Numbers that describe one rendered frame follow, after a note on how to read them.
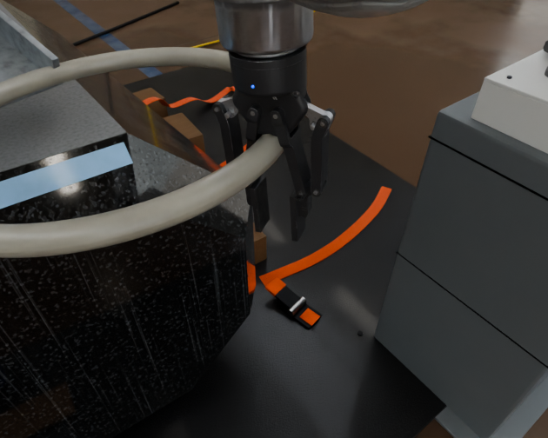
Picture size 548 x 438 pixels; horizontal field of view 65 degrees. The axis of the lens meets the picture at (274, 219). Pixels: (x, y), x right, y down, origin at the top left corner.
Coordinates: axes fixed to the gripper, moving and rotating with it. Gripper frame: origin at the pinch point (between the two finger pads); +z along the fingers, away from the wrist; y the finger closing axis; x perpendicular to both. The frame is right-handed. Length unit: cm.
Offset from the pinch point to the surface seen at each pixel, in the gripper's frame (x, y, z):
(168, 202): 14.6, 3.9, -10.9
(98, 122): -11.0, 38.4, -1.1
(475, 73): -261, -21, 79
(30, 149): -0.1, 42.7, -1.1
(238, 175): 8.2, 0.1, -10.5
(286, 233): -77, 34, 78
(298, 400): -17, 7, 83
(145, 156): -10.8, 29.9, 4.0
